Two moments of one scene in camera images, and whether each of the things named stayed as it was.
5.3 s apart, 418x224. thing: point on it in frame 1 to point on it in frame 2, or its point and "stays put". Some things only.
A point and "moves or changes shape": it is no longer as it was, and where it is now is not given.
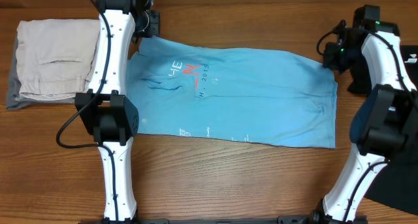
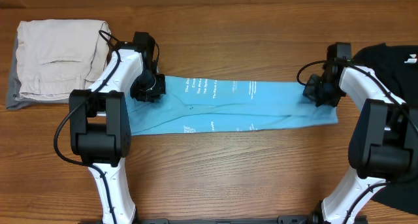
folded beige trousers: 55,57 stays put
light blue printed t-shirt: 195,89 moves or changes shape
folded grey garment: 15,100 stays put
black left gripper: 154,28 to 156,93
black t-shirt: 395,186 stays put
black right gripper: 330,62 to 309,93
